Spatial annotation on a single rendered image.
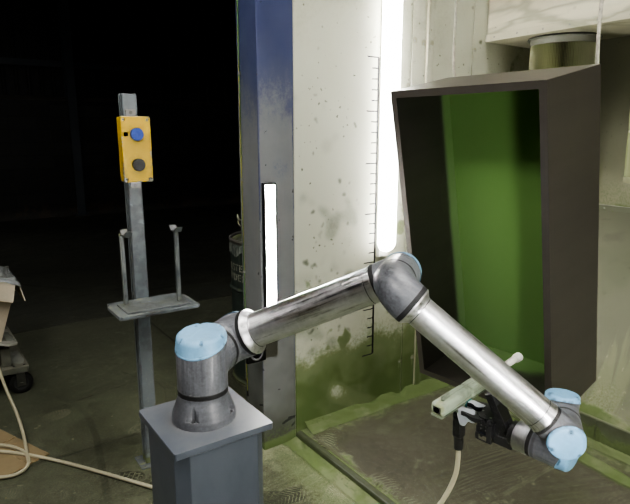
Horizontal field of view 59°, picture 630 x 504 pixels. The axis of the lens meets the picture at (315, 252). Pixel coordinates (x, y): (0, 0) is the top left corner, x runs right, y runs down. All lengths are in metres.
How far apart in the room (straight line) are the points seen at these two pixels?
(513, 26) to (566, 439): 2.31
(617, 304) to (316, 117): 1.77
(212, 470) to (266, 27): 1.71
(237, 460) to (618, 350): 2.01
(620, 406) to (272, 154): 1.97
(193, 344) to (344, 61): 1.57
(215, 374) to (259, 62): 1.34
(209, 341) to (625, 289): 2.23
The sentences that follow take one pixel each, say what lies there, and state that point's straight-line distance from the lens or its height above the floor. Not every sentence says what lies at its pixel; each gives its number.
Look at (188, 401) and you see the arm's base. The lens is 1.71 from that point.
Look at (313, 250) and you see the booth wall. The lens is 2.64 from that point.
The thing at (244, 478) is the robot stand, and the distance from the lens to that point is 1.80.
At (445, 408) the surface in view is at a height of 0.68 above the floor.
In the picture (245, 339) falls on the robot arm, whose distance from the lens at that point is 1.76.
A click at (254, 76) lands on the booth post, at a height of 1.72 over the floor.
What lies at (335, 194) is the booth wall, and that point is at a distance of 2.67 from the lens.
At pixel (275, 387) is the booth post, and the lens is 2.73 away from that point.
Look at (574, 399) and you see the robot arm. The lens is 1.68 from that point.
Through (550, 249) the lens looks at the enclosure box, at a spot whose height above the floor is 1.12.
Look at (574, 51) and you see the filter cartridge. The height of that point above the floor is 1.89.
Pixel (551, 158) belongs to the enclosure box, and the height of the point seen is 1.41.
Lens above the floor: 1.48
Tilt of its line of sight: 12 degrees down
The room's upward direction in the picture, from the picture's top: straight up
